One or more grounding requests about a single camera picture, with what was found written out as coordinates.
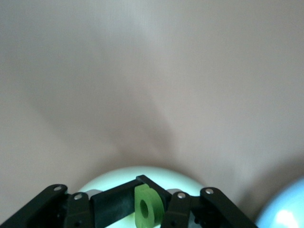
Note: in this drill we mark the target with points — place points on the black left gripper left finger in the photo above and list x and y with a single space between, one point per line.
111 206

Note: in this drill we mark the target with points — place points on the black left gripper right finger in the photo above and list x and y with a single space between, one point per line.
213 209

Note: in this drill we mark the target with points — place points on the green foam number nine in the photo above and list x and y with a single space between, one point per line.
156 209

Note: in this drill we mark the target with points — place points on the light green round plate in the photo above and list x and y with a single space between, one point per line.
142 171

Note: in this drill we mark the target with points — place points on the blue round plate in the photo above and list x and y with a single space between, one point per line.
285 209

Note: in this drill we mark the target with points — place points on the brown table cover sheet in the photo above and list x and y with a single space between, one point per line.
118 71

